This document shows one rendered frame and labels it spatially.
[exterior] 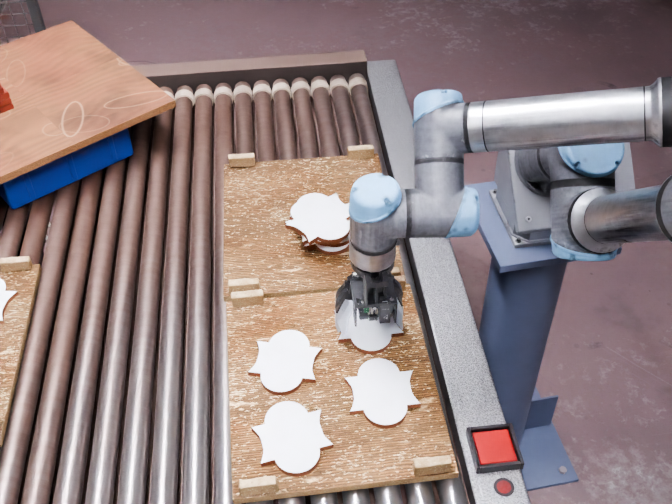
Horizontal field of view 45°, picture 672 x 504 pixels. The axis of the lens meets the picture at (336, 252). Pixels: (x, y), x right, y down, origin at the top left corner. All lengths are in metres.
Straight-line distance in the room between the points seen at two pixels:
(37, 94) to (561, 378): 1.72
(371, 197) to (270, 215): 0.55
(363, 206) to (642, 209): 0.42
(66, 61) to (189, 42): 2.20
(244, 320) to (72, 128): 0.62
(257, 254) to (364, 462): 0.51
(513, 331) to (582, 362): 0.76
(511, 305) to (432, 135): 0.78
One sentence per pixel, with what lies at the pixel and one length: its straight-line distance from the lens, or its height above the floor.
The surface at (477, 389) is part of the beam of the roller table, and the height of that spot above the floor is 0.92.
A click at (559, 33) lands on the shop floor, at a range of 4.36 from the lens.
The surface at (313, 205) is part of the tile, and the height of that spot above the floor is 1.00.
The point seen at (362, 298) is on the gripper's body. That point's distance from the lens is 1.32.
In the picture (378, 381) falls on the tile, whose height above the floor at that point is 0.95.
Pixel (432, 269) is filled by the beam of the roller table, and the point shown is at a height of 0.91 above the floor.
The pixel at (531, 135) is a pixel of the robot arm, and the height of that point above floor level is 1.37.
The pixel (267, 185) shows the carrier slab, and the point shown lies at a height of 0.94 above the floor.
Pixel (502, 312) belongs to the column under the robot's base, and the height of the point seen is 0.62.
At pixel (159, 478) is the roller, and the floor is 0.92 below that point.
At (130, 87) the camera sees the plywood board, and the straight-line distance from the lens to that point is 1.95.
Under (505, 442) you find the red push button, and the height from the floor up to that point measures 0.93.
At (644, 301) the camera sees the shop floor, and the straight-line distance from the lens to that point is 2.95.
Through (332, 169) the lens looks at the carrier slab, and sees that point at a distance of 1.80.
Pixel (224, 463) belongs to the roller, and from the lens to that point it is 1.34.
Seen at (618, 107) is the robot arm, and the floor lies 1.42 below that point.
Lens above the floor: 2.05
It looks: 44 degrees down
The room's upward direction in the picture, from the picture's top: 1 degrees counter-clockwise
